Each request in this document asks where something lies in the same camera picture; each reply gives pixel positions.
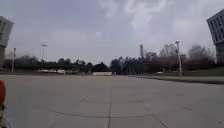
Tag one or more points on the low white stone block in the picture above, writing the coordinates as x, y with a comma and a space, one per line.
102, 73

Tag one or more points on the row of dark trees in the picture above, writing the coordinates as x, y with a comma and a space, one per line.
133, 65

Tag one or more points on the distant tall tower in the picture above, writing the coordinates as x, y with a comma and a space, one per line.
141, 51

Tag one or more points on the grey concrete paved plaza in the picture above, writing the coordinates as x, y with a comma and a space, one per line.
110, 100

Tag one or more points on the row of parked vehicles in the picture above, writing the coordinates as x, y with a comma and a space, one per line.
53, 71

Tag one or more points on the grey street lamp pole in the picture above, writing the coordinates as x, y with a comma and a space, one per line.
179, 60

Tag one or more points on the tall floodlight mast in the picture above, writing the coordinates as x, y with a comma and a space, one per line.
43, 51

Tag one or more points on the grass strip with kerb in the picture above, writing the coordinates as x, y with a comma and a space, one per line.
196, 77

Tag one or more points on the thin grey pole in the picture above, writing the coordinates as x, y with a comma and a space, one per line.
13, 61

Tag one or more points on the grey glass-fronted building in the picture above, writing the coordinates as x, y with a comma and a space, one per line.
217, 30

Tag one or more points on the pale tall building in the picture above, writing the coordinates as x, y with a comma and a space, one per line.
4, 33

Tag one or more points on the red orange rounded object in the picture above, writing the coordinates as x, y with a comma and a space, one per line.
1, 91

